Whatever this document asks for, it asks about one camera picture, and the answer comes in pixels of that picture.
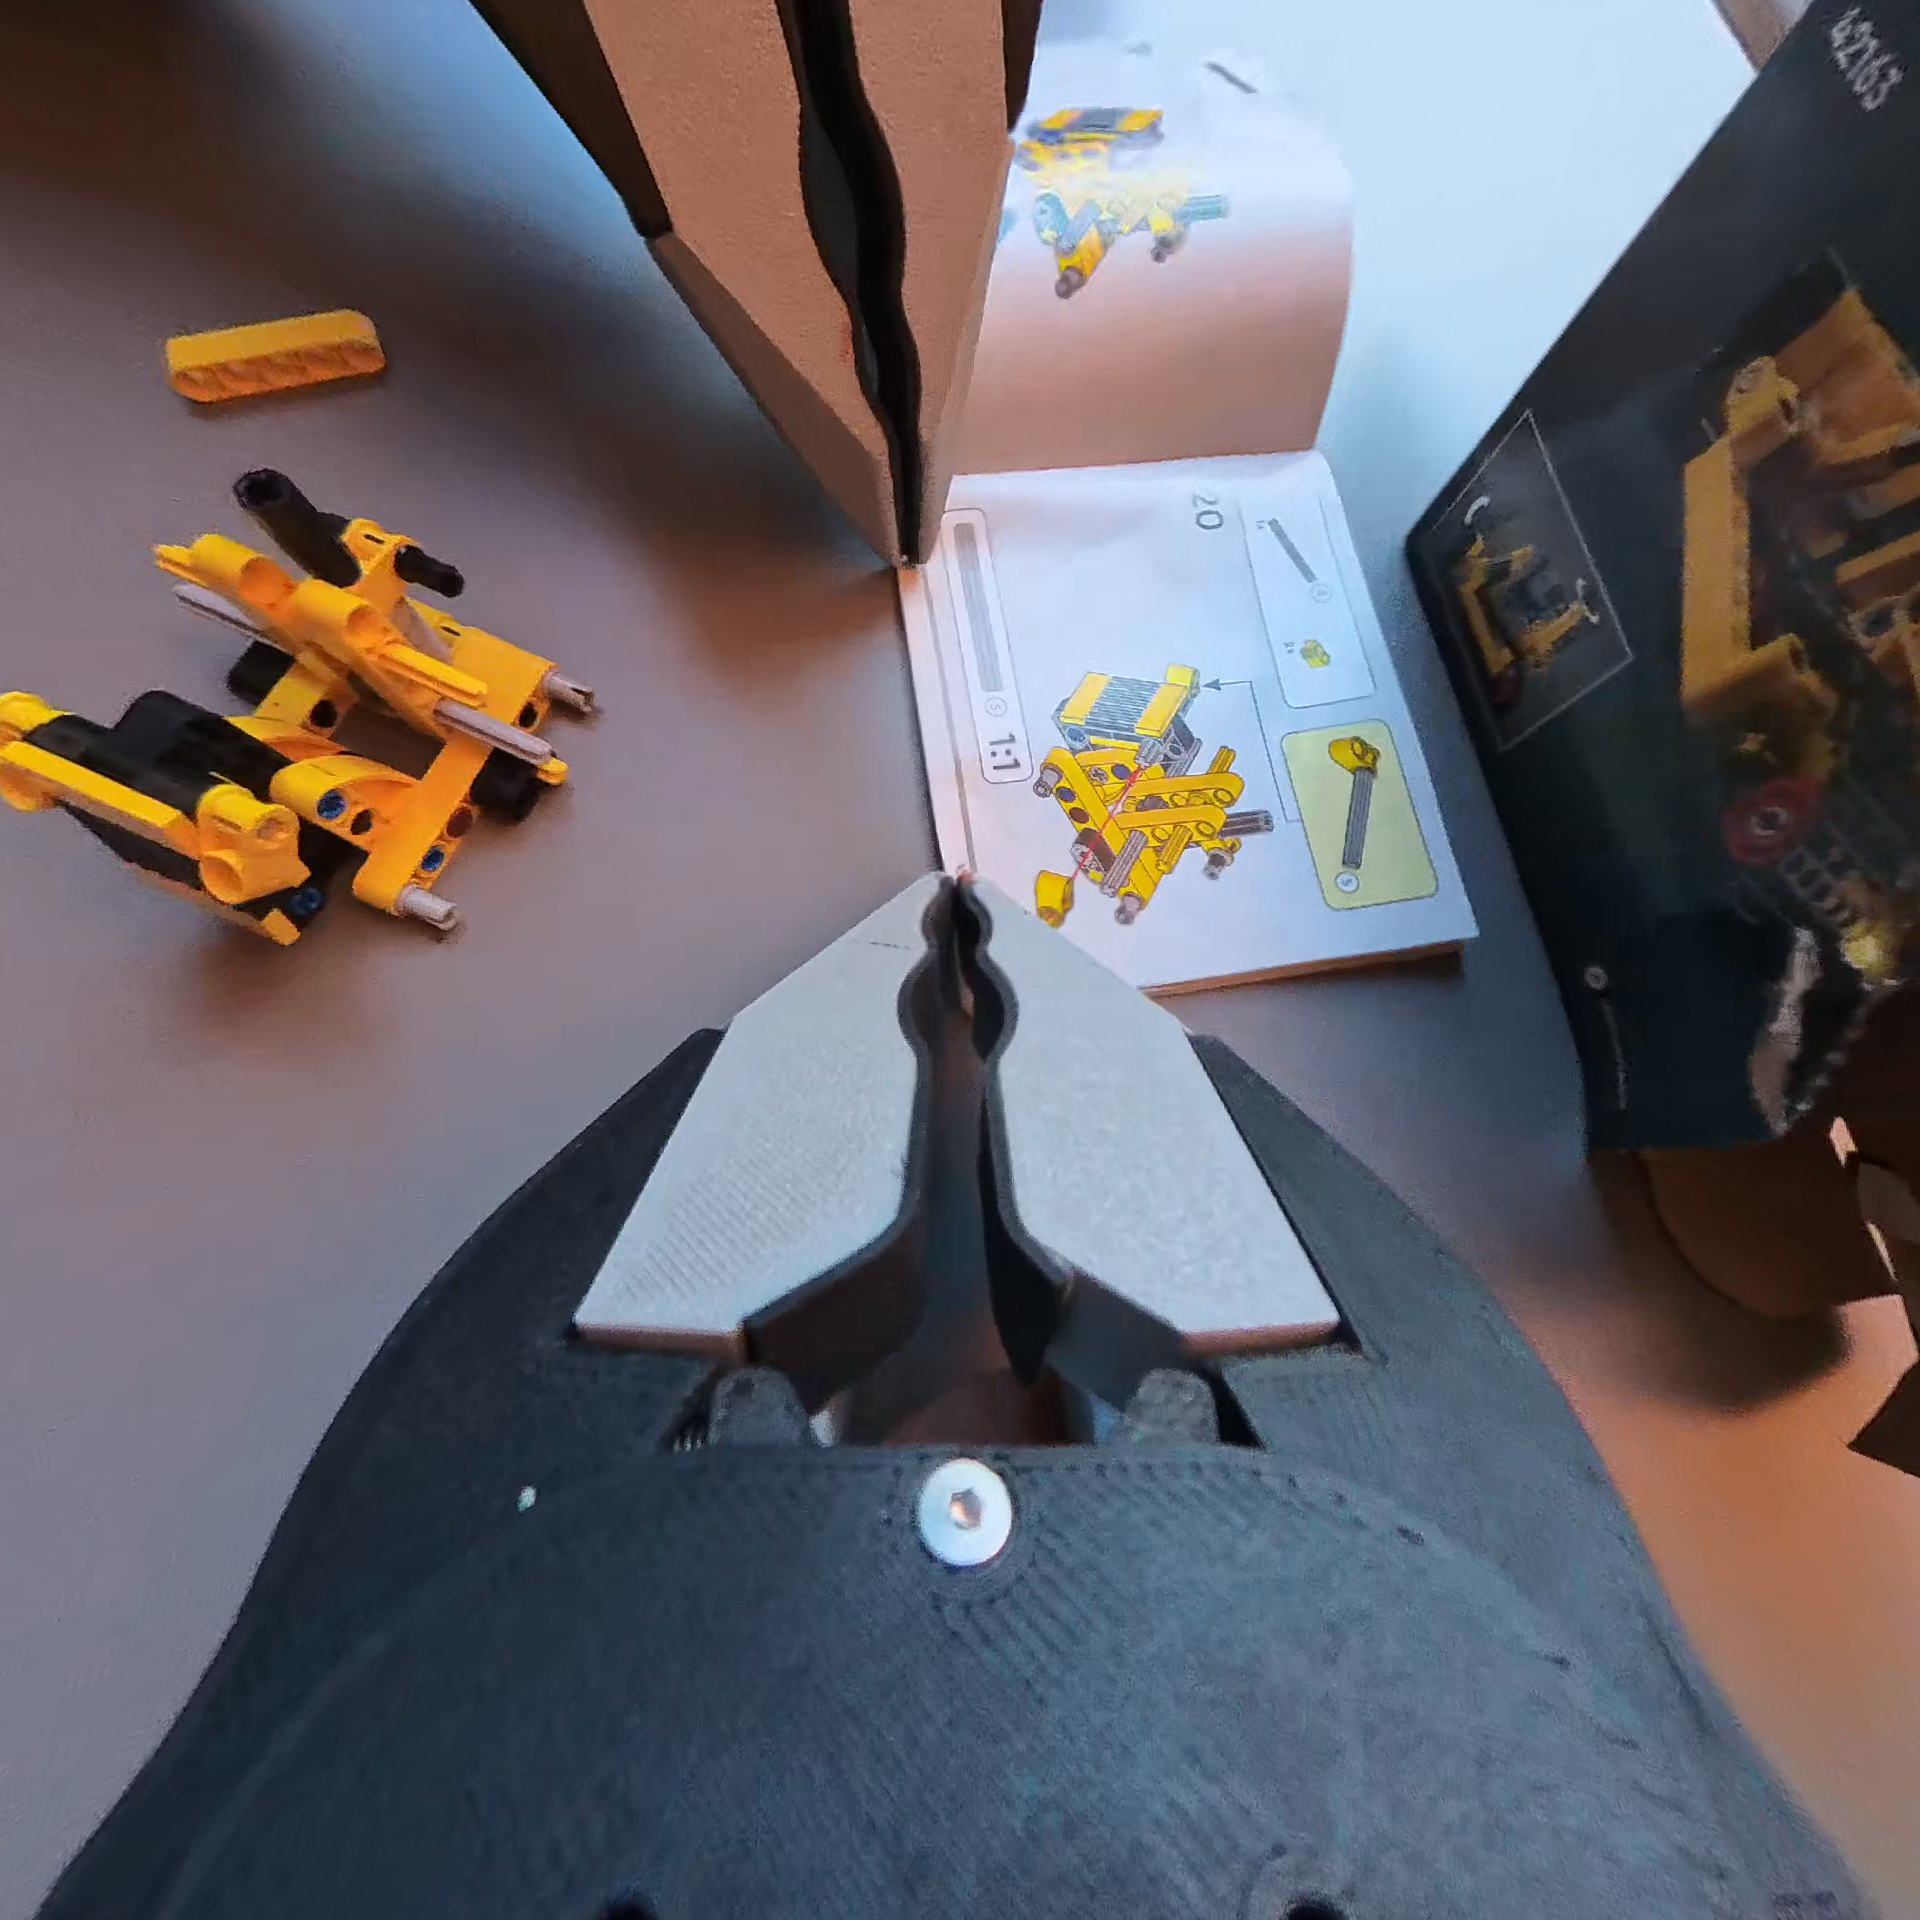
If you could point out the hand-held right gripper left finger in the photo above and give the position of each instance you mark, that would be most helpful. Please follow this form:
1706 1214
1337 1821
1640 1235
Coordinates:
781 1141

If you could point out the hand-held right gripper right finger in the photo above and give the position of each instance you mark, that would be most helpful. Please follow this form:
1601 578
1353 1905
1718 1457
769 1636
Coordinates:
1141 1169

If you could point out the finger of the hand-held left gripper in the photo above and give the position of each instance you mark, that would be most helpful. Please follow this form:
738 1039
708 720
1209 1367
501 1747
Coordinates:
946 181
720 181

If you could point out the lego instruction booklet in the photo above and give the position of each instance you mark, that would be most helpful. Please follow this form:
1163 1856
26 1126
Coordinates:
1170 630

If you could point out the yellow lego beam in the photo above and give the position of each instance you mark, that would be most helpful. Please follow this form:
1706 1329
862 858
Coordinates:
275 357

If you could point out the yellow black lego assembly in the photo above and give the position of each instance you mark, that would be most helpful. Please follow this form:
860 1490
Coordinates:
302 750

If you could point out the black lego box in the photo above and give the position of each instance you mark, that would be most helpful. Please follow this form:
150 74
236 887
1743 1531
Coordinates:
1680 840

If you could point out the brown round wooden object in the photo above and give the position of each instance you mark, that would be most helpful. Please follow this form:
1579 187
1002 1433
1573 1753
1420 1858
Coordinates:
1758 29

